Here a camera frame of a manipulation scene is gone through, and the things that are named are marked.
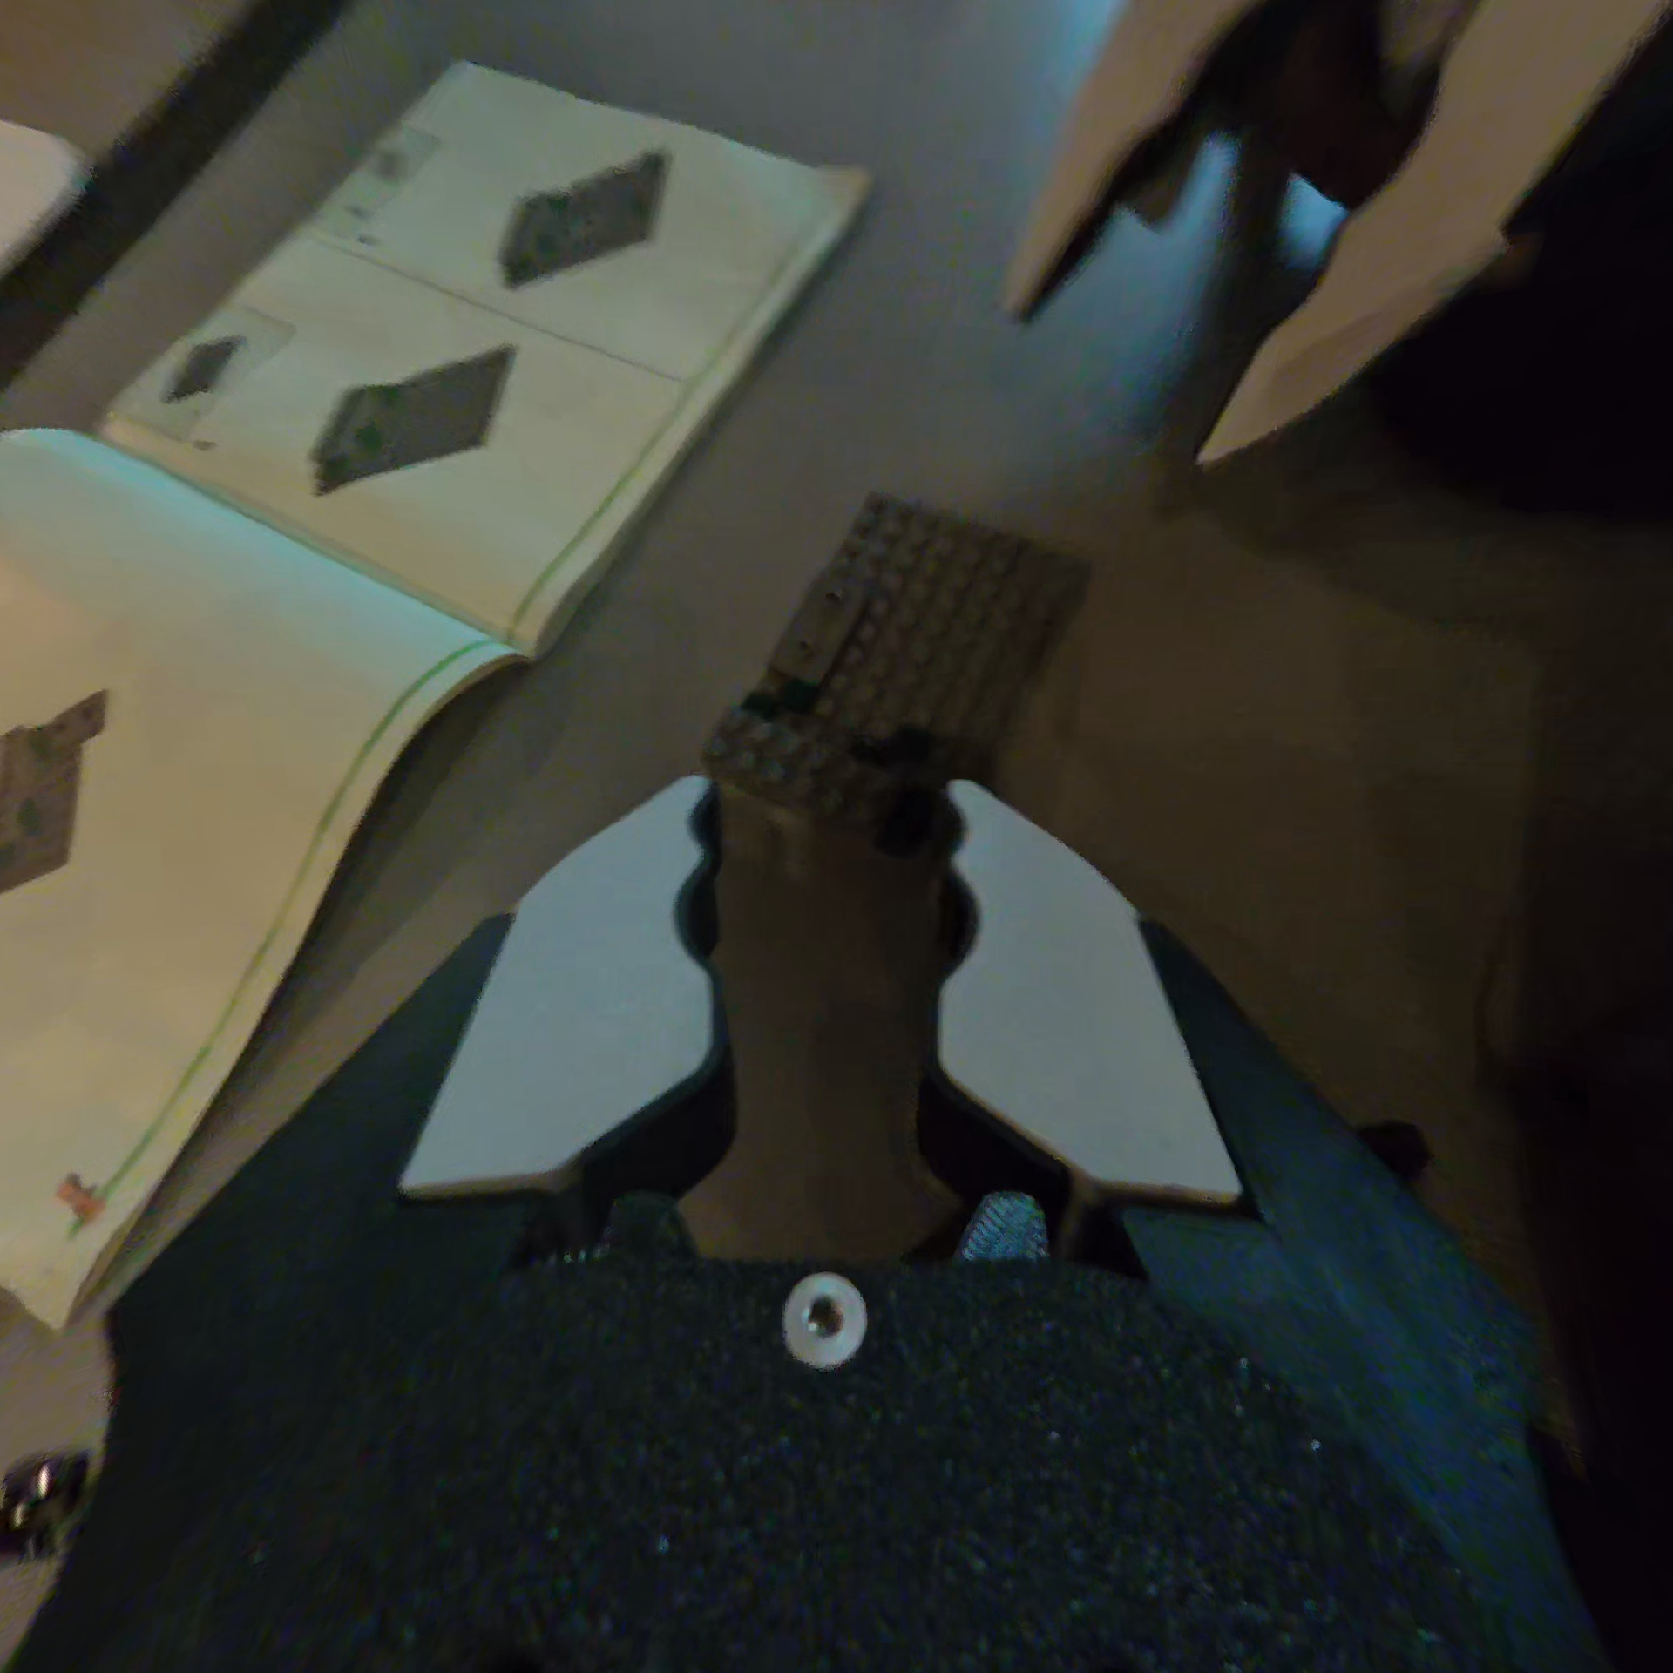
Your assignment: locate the grey desk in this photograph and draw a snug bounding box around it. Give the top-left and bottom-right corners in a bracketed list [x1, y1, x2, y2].
[0, 0, 1673, 1479]

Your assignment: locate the open instruction booklet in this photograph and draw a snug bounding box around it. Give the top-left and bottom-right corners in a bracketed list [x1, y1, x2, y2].
[0, 59, 875, 1335]

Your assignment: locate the grey brick plate assembly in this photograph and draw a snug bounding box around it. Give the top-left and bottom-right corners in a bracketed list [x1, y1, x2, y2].
[699, 551, 996, 859]

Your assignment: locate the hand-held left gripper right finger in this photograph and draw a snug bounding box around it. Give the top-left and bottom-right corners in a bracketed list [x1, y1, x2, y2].
[914, 782, 1243, 1212]

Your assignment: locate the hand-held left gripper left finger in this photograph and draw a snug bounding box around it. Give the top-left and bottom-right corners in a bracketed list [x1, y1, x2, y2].
[399, 778, 731, 1202]

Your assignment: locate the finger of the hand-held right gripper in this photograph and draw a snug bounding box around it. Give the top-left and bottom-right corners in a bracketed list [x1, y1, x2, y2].
[1195, 0, 1673, 469]
[1004, 0, 1263, 322]

